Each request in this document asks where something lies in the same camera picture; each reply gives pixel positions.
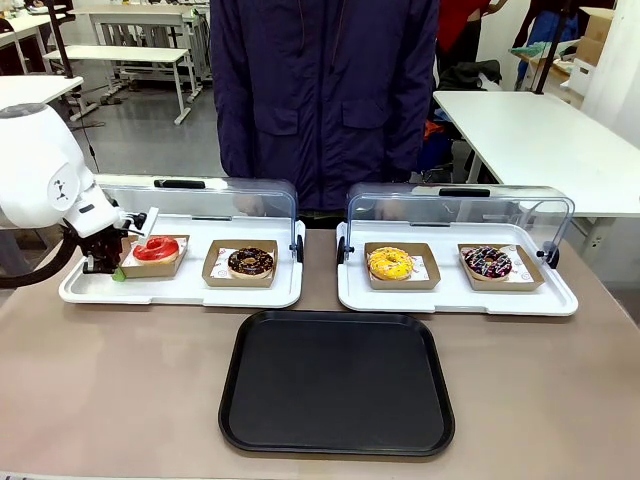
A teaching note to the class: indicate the person's right hand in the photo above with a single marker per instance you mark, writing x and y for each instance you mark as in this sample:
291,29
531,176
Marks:
250,204

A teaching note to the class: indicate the sprinkled chocolate donut in box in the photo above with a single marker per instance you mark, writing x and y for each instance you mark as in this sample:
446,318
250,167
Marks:
525,282

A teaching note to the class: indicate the white display tray base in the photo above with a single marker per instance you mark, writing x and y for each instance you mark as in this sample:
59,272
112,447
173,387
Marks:
200,295
450,300

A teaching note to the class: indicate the brown cardboard shipping box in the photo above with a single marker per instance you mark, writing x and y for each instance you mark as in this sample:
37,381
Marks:
595,35

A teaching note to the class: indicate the white table with black clamp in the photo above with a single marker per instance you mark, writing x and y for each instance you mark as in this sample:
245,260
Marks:
30,87

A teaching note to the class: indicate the black bag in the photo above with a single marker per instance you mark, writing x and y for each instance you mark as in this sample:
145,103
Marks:
470,75

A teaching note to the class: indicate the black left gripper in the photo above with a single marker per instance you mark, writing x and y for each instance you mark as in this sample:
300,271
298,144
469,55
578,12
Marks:
102,245

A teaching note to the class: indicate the yellow donut in box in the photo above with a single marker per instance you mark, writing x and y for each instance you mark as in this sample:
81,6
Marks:
400,285

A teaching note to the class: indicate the person in red top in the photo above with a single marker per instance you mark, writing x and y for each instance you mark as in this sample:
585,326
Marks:
465,25

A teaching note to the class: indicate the black pole stand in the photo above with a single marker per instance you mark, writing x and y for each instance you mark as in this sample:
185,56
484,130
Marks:
547,50
60,40

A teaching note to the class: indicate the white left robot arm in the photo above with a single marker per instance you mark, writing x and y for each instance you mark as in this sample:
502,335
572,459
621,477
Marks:
40,170

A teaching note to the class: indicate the red glazed donut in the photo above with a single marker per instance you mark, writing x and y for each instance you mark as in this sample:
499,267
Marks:
157,250

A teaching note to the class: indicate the yellow sprinkled donut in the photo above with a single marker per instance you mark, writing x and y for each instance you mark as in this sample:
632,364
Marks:
390,263

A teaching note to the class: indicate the large white table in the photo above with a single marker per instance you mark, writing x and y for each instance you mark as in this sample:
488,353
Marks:
540,145

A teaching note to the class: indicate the person in navy jacket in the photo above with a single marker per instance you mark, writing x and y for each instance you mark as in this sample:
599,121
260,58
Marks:
320,100

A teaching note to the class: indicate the black plastic serving tray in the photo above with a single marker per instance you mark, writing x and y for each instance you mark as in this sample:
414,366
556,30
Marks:
337,382

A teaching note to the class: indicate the low white bench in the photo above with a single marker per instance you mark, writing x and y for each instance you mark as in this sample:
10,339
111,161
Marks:
115,54

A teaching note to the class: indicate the white background desk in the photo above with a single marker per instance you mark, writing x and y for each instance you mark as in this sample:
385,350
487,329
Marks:
140,15

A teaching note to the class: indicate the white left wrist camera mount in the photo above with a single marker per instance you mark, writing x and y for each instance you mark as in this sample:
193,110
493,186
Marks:
148,225

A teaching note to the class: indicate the purple drizzled donut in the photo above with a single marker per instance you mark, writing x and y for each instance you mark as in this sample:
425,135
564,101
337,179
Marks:
487,262

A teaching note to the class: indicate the person in blue clothes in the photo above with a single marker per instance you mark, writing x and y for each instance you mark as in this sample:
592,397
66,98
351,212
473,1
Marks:
542,22

